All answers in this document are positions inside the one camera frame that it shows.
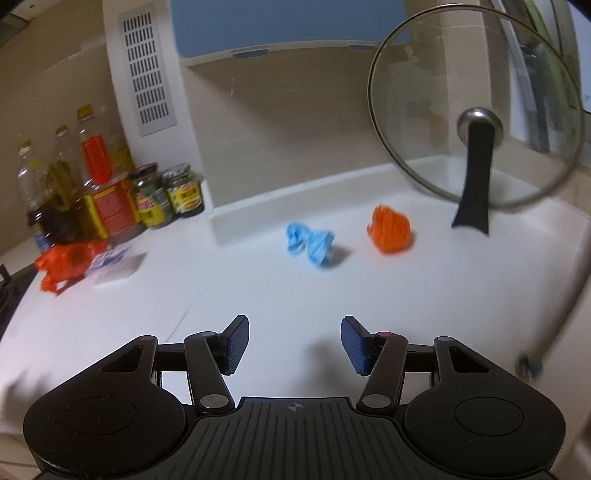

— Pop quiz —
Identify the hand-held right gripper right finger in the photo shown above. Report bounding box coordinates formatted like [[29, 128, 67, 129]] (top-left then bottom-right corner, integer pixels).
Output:
[[341, 315, 493, 414]]

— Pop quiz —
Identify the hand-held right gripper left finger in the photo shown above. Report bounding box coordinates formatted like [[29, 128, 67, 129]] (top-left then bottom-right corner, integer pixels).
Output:
[[100, 315, 250, 415]]

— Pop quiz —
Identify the blue glove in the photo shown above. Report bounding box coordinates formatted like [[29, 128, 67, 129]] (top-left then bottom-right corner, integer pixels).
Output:
[[285, 222, 336, 270]]

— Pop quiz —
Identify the orange mesh net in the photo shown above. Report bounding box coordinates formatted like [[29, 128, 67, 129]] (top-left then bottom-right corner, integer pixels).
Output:
[[367, 204, 413, 256]]

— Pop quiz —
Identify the orange plastic bag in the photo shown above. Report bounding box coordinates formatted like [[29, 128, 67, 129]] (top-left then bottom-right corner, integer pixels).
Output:
[[34, 239, 110, 295]]

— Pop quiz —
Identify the small pickle jar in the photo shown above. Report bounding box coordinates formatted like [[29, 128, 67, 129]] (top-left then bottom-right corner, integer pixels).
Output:
[[161, 162, 205, 219]]

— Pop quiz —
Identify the large pickle jar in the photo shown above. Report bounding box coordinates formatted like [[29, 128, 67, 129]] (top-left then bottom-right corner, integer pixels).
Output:
[[128, 162, 175, 230]]

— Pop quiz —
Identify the oil bottle red yellow label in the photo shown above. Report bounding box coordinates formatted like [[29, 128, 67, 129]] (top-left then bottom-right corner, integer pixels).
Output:
[[76, 105, 141, 240]]

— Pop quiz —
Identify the black glass gas hob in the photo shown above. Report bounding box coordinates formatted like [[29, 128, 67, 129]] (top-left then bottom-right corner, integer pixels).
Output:
[[0, 263, 38, 333]]

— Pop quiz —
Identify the small dark sauce bottle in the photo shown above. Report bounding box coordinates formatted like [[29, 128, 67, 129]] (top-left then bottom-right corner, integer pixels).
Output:
[[48, 126, 86, 243]]

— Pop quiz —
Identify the window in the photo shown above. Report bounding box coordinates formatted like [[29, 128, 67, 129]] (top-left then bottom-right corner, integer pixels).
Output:
[[505, 0, 591, 155]]

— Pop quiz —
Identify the glass pot lid black handle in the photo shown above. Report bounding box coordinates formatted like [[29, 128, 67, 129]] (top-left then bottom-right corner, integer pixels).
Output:
[[367, 4, 585, 237]]

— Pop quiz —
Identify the grey wall vent grille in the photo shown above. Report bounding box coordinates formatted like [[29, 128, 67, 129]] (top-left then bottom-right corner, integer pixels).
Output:
[[117, 2, 178, 138]]

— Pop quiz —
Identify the blue white wall appliance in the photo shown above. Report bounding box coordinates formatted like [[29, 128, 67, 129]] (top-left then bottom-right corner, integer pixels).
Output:
[[168, 0, 409, 68]]

